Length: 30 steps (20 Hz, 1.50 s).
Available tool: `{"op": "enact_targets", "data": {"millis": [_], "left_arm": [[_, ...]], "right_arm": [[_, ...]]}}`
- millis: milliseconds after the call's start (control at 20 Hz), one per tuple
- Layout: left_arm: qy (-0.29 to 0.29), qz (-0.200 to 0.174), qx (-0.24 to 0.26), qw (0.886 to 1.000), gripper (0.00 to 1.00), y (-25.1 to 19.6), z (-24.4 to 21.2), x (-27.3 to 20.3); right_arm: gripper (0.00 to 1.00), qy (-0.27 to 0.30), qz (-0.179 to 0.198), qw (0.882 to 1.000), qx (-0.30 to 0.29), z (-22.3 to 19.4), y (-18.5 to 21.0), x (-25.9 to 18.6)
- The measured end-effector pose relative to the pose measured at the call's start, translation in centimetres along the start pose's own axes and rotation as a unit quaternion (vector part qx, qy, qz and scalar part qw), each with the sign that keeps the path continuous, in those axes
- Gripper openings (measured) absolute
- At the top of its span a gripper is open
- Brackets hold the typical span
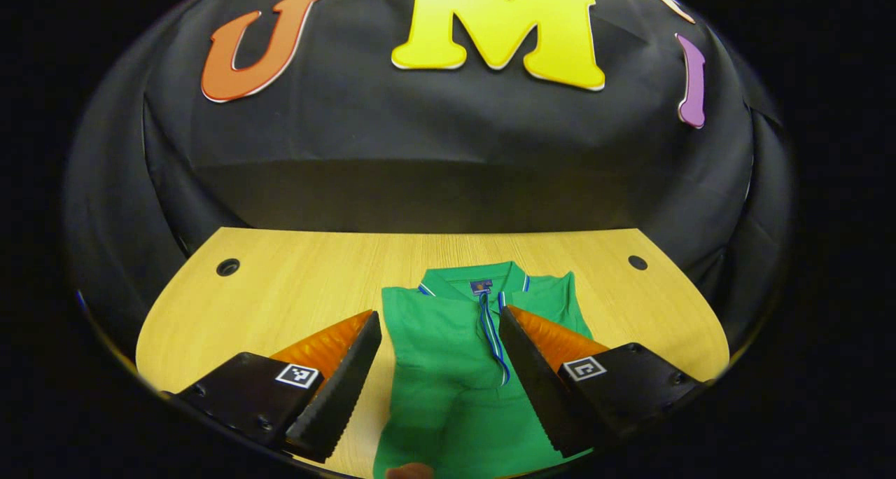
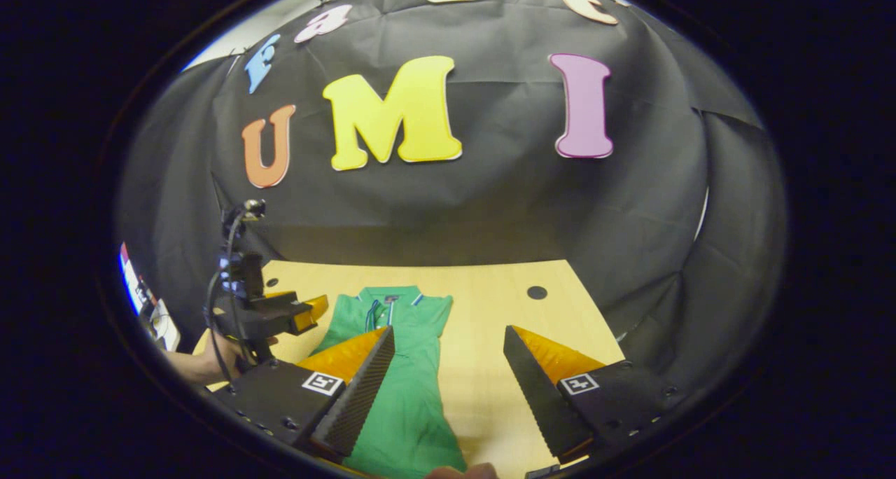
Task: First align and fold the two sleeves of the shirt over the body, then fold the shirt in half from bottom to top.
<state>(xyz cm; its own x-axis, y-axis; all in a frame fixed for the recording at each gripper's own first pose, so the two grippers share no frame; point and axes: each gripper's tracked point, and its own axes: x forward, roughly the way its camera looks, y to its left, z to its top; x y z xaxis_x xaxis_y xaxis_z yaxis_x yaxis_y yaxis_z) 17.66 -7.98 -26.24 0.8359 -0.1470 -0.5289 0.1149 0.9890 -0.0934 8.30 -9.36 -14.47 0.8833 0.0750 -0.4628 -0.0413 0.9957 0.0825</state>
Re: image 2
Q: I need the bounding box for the white and red panel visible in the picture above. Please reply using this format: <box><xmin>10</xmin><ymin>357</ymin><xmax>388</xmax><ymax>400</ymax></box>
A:
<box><xmin>119</xmin><ymin>243</ymin><xmax>181</xmax><ymax>352</ymax></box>

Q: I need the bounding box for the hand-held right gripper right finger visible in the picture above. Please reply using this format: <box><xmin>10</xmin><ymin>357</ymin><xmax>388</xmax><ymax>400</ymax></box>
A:
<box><xmin>503</xmin><ymin>325</ymin><xmax>685</xmax><ymax>464</ymax></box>

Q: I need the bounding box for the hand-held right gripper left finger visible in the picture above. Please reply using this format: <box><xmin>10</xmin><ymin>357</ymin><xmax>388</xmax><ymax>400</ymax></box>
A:
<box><xmin>210</xmin><ymin>325</ymin><xmax>396</xmax><ymax>466</ymax></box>

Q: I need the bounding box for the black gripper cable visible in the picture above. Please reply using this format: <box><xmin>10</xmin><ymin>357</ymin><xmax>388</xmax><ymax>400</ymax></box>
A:
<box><xmin>205</xmin><ymin>209</ymin><xmax>253</xmax><ymax>382</ymax></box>

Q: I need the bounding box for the green T-shirt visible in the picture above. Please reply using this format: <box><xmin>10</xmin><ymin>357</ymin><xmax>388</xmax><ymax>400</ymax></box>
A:
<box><xmin>311</xmin><ymin>286</ymin><xmax>468</xmax><ymax>478</ymax></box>

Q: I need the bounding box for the black backdrop cloth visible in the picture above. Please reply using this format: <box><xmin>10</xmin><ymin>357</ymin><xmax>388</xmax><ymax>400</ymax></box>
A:
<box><xmin>115</xmin><ymin>0</ymin><xmax>788</xmax><ymax>368</ymax></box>

